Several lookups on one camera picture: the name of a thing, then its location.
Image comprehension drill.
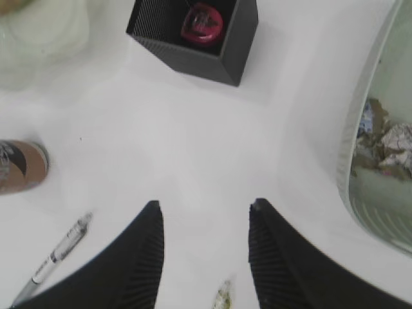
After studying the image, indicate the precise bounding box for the paper ball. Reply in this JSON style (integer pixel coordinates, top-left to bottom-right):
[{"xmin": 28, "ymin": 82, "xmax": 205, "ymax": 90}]
[
  {"xmin": 379, "ymin": 123, "xmax": 411, "ymax": 174},
  {"xmin": 351, "ymin": 98, "xmax": 411, "ymax": 181}
]

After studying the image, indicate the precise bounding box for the pink pencil sharpener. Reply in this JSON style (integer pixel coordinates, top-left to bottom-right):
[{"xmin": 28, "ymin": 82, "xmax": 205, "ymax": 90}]
[{"xmin": 180, "ymin": 2, "xmax": 224, "ymax": 47}]

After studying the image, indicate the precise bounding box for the white and grey pen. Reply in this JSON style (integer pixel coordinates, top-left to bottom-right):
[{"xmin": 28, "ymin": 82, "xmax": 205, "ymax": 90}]
[{"xmin": 11, "ymin": 212, "xmax": 93, "ymax": 308}]

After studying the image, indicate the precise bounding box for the sugared bread roll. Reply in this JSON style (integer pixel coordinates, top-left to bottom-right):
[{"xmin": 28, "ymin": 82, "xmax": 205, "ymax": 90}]
[{"xmin": 0, "ymin": 0, "xmax": 26, "ymax": 10}]

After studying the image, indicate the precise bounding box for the cream and beige pen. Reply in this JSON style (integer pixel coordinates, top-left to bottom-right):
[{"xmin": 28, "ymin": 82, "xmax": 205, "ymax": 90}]
[{"xmin": 212, "ymin": 280, "xmax": 232, "ymax": 309}]

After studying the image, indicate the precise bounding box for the brown coffee drink bottle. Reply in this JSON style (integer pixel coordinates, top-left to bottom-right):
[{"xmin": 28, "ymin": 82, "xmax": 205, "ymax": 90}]
[{"xmin": 1, "ymin": 140, "xmax": 50, "ymax": 195}]

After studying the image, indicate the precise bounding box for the pale green wavy glass plate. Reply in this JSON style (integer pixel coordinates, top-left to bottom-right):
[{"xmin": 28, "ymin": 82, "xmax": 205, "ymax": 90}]
[{"xmin": 1, "ymin": 1, "xmax": 89, "ymax": 90}]

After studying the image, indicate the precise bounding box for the black mesh pen holder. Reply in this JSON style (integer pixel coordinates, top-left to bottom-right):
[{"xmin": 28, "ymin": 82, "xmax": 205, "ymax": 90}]
[{"xmin": 126, "ymin": 0, "xmax": 259, "ymax": 86}]

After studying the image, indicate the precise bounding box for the grey-green woven plastic basket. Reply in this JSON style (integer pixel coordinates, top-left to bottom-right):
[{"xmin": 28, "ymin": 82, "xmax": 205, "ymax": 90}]
[{"xmin": 337, "ymin": 1, "xmax": 411, "ymax": 254}]

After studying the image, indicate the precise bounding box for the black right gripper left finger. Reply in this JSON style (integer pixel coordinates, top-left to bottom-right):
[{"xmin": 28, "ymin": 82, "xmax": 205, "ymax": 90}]
[{"xmin": 16, "ymin": 200, "xmax": 164, "ymax": 308}]

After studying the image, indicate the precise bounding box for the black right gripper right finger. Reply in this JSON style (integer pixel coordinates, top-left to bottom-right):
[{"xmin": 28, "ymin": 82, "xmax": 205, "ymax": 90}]
[{"xmin": 248, "ymin": 198, "xmax": 411, "ymax": 308}]

